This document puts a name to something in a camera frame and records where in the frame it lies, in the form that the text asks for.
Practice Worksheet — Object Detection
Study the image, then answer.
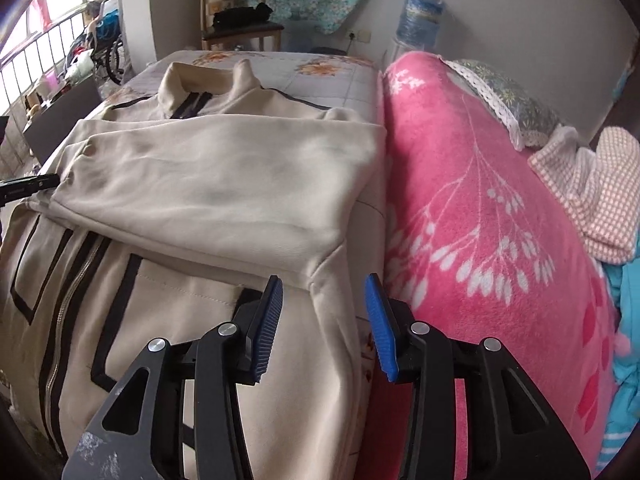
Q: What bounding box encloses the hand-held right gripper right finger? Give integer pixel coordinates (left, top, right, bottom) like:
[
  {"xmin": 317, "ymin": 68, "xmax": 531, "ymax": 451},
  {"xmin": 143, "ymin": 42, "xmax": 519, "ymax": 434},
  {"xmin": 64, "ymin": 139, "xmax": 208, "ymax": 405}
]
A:
[{"xmin": 364, "ymin": 273, "xmax": 593, "ymax": 480}]

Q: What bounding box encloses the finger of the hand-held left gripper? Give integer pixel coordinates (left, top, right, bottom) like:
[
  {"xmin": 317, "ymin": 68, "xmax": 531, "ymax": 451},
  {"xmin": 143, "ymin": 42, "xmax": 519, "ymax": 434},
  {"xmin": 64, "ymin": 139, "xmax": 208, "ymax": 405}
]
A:
[{"xmin": 0, "ymin": 174, "xmax": 60, "ymax": 207}]

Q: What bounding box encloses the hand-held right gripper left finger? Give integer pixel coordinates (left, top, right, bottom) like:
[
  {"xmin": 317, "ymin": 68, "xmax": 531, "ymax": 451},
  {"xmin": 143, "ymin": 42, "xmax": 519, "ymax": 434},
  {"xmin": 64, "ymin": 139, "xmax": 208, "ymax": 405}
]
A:
[{"xmin": 60, "ymin": 275, "xmax": 284, "ymax": 480}]

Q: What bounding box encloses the beige zip jacket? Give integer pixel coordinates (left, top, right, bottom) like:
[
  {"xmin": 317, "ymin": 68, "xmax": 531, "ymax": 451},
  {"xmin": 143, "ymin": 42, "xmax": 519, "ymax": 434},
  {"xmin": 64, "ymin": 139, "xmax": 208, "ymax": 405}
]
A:
[{"xmin": 0, "ymin": 59, "xmax": 388, "ymax": 480}]

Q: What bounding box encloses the dark grey cabinet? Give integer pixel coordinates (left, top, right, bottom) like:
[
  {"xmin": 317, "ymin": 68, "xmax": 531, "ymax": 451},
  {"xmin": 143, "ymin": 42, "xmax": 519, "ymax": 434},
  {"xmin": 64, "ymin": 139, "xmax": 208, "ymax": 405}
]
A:
[{"xmin": 22, "ymin": 80, "xmax": 103, "ymax": 161}]

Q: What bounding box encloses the metal railing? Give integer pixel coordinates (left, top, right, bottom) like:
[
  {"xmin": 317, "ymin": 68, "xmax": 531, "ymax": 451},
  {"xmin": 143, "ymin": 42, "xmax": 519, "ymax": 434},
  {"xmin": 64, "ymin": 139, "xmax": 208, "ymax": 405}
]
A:
[{"xmin": 0, "ymin": 10, "xmax": 86, "ymax": 126}]

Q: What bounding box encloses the pink floral blanket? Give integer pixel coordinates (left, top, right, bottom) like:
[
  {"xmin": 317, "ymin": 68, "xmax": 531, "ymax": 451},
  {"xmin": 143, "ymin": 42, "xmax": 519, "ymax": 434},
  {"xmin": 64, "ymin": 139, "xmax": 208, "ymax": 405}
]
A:
[{"xmin": 355, "ymin": 50, "xmax": 626, "ymax": 480}]

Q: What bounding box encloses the wheelchair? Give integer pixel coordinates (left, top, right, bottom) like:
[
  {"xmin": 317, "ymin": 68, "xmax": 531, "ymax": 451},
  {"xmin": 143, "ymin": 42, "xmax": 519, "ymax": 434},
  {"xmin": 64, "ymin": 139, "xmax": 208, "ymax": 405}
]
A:
[{"xmin": 75, "ymin": 0, "xmax": 126, "ymax": 86}]

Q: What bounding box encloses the blue patterned cloth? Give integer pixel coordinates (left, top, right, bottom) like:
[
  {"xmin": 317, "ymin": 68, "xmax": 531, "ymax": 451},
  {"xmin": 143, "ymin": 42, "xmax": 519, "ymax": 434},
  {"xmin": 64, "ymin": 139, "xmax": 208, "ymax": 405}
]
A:
[{"xmin": 595, "ymin": 255, "xmax": 640, "ymax": 471}]

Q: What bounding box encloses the pink checkered cloth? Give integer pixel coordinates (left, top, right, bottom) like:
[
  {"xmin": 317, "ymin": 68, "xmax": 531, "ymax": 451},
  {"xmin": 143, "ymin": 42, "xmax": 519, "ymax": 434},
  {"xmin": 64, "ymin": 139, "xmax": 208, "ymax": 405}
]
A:
[{"xmin": 530, "ymin": 127, "xmax": 640, "ymax": 265}]

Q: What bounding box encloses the lace-trimmed floral pillow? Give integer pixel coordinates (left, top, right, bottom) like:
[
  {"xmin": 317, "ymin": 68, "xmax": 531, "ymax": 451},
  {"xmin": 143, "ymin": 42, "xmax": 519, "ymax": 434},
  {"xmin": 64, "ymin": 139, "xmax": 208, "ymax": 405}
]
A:
[{"xmin": 447, "ymin": 57, "xmax": 566, "ymax": 151}]

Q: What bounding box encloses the black bag on chair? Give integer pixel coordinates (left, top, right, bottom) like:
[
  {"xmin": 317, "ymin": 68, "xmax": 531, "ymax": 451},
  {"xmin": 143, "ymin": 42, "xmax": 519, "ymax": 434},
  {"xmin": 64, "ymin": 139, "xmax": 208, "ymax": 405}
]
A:
[{"xmin": 212, "ymin": 3, "xmax": 275, "ymax": 31}]

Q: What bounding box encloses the blue water jug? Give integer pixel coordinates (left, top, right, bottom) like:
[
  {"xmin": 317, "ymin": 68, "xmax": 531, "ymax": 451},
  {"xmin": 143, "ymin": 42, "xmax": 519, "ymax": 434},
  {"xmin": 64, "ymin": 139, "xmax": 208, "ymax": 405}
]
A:
[{"xmin": 397, "ymin": 0, "xmax": 446, "ymax": 53}]

